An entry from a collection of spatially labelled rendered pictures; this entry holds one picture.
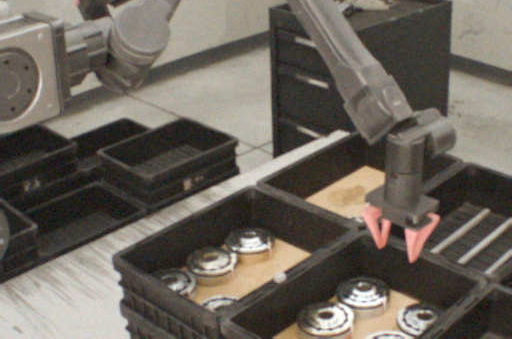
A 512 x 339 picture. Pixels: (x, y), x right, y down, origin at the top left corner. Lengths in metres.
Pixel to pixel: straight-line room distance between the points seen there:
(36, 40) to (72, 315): 0.97
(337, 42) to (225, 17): 4.17
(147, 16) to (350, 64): 0.33
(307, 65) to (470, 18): 2.13
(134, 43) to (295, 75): 2.22
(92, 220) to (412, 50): 1.36
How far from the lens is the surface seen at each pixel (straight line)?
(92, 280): 2.01
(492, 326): 1.59
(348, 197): 2.01
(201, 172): 2.82
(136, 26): 1.11
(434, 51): 3.43
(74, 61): 1.07
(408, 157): 1.27
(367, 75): 1.28
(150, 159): 3.04
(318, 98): 3.25
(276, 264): 1.77
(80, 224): 2.90
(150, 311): 1.63
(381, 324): 1.60
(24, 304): 1.96
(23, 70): 1.04
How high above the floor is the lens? 1.78
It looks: 27 degrees down
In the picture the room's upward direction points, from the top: 1 degrees counter-clockwise
